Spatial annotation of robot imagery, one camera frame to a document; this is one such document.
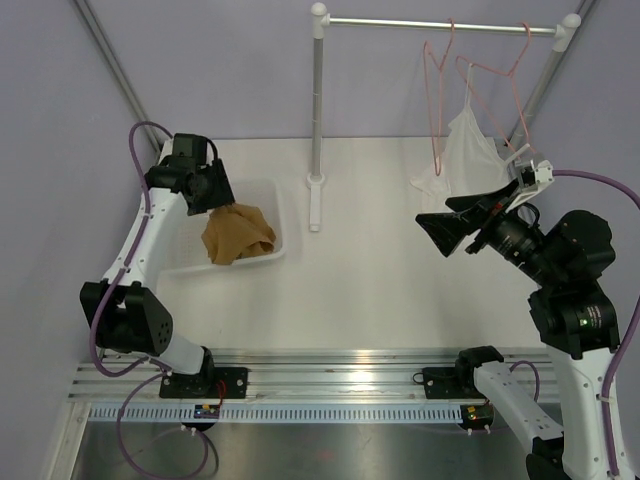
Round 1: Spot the pink wire hanger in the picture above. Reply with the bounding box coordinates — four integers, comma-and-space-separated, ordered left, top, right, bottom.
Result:
422, 18, 455, 177
455, 22, 532, 158

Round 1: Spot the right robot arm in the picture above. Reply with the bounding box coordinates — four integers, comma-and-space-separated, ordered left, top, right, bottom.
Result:
416, 180, 635, 479

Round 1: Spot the white slotted cable duct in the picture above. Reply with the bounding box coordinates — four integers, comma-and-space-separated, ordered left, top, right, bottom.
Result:
89, 403, 462, 424

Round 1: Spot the brown tank top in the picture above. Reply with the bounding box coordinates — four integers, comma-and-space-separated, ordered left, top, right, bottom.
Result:
201, 203, 277, 265

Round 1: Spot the aluminium frame post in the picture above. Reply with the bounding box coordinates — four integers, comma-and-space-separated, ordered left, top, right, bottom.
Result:
507, 1, 599, 149
70, 0, 150, 122

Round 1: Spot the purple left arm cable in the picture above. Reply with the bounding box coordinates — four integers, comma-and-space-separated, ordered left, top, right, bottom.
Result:
87, 120, 221, 476

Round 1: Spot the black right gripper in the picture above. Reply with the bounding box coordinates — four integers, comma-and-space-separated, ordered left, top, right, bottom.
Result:
417, 177, 562, 286

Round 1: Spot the white plastic basket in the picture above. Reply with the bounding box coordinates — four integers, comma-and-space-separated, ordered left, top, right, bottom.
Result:
163, 178, 285, 274

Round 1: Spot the white tank top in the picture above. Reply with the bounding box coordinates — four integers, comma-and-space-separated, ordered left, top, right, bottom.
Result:
410, 64, 509, 213

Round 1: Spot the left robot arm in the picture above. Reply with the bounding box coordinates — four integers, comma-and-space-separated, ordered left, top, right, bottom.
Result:
80, 133, 246, 400

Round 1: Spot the white clothes rack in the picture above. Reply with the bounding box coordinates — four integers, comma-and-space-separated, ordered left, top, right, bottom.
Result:
307, 2, 561, 232

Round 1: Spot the right aluminium frame post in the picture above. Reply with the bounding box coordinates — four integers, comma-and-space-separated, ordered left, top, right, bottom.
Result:
507, 1, 599, 149

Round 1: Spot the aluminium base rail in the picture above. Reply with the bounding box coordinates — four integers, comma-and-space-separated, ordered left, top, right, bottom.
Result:
67, 348, 560, 404

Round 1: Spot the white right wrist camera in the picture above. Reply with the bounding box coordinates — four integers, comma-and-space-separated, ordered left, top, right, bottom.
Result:
506, 159, 554, 212

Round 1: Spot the left aluminium frame post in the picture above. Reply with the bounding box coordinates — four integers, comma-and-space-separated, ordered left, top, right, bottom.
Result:
70, 0, 150, 122

